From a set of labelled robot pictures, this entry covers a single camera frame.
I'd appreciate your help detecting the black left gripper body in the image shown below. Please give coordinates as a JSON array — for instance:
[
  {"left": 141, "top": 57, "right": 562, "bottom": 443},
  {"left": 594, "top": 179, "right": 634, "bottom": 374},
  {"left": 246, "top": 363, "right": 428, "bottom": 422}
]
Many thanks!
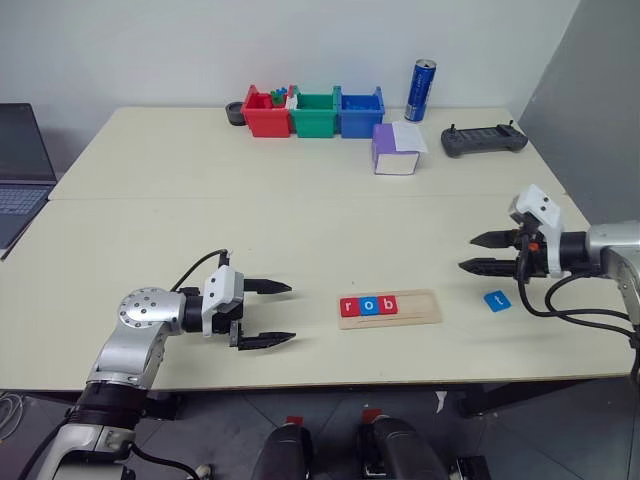
[{"left": 211, "top": 286, "right": 248, "bottom": 350}]

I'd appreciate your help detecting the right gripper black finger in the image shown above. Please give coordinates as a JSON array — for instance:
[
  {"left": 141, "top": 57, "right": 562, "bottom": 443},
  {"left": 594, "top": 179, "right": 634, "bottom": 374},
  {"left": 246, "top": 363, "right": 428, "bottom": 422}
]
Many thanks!
[
  {"left": 457, "top": 257, "right": 522, "bottom": 280},
  {"left": 469, "top": 229, "right": 522, "bottom": 249}
]

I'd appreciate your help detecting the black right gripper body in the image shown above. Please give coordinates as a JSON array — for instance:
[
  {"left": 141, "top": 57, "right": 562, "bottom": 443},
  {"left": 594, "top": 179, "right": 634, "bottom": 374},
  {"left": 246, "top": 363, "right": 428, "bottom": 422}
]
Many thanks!
[{"left": 513, "top": 224, "right": 550, "bottom": 282}]

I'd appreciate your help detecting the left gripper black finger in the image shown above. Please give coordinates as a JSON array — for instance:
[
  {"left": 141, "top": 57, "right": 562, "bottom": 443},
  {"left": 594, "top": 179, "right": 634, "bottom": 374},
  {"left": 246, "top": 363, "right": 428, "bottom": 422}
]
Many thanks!
[
  {"left": 242, "top": 277, "right": 293, "bottom": 296},
  {"left": 236, "top": 330, "right": 298, "bottom": 352}
]

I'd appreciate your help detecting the wooden letter tray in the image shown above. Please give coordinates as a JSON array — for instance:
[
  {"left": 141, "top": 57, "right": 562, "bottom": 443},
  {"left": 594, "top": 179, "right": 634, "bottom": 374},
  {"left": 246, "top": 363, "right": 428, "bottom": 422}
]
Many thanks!
[{"left": 337, "top": 288, "right": 446, "bottom": 332}]

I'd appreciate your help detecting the blue letter t tile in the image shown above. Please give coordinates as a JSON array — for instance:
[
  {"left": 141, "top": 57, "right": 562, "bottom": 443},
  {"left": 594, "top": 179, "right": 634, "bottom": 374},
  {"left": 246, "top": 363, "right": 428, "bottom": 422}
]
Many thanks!
[{"left": 482, "top": 288, "right": 513, "bottom": 313}]

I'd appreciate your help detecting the dark grey handheld controller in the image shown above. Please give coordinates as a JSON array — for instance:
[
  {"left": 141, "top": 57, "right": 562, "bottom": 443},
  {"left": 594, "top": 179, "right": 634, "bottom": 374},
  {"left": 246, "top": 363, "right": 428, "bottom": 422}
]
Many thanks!
[{"left": 439, "top": 118, "right": 530, "bottom": 159}]

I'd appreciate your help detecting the dark rounded shape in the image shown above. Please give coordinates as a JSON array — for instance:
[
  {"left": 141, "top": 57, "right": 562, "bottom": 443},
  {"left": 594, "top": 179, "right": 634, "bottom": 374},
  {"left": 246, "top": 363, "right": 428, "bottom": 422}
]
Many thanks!
[
  {"left": 357, "top": 413, "right": 451, "bottom": 480},
  {"left": 249, "top": 422, "right": 317, "bottom": 480}
]

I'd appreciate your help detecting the white paper sheet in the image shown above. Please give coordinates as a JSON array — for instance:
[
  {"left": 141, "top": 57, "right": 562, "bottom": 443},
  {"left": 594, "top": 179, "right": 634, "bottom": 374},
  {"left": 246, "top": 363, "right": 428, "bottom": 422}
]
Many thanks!
[{"left": 390, "top": 120, "right": 430, "bottom": 154}]

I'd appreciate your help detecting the purple and white box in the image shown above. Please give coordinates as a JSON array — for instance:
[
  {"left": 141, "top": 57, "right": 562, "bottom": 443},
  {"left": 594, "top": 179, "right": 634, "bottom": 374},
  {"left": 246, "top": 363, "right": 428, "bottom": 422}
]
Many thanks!
[{"left": 370, "top": 123, "right": 422, "bottom": 177}]

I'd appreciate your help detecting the red plastic bin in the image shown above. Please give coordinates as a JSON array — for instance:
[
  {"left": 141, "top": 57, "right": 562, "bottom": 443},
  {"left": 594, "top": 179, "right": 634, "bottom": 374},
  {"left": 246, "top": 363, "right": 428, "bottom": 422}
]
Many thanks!
[{"left": 241, "top": 83, "right": 294, "bottom": 139}]

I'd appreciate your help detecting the blue drink can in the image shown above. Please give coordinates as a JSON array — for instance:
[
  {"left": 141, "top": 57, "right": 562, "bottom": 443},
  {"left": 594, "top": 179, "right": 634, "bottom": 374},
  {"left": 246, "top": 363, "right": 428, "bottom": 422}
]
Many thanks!
[{"left": 403, "top": 58, "right": 438, "bottom": 124}]

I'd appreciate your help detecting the green plastic bin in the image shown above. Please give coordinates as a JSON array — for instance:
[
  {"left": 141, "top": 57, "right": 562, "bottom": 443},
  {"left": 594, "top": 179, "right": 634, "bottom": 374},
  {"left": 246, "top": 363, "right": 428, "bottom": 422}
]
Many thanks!
[{"left": 288, "top": 85, "right": 337, "bottom": 139}]

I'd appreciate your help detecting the dark grey round holder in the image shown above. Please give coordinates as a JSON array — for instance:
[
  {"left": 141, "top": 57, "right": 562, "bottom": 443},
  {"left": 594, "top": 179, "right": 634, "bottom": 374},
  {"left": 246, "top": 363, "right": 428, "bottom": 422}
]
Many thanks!
[{"left": 224, "top": 101, "right": 248, "bottom": 128}]

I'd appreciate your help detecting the blue plastic bin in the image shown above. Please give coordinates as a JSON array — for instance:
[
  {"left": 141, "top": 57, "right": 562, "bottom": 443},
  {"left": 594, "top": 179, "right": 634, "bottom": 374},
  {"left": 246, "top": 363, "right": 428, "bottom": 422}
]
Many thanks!
[{"left": 333, "top": 85, "right": 386, "bottom": 139}]

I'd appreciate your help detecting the black floor box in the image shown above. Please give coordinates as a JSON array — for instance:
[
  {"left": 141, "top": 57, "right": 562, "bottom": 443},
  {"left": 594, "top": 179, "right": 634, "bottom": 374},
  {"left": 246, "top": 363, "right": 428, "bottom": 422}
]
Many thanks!
[{"left": 451, "top": 453, "right": 494, "bottom": 480}]

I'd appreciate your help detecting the dark grey laptop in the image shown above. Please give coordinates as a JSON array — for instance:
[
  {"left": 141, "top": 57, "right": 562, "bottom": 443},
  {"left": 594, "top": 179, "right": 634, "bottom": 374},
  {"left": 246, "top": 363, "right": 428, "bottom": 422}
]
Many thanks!
[{"left": 0, "top": 103, "right": 58, "bottom": 262}]

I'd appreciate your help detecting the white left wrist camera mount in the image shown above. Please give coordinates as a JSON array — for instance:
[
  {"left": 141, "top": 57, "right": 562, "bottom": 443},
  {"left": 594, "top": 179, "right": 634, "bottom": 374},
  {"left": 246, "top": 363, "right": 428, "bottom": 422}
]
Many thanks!
[{"left": 200, "top": 265, "right": 247, "bottom": 338}]

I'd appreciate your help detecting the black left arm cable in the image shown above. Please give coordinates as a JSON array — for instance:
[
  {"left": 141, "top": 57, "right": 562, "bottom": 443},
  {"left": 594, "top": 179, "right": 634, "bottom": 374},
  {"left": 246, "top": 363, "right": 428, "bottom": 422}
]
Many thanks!
[{"left": 168, "top": 248, "right": 234, "bottom": 293}]

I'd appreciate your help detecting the white thin cable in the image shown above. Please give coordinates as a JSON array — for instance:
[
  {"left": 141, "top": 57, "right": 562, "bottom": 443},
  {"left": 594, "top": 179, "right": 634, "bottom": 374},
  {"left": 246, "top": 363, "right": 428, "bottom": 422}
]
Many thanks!
[{"left": 0, "top": 391, "right": 24, "bottom": 442}]

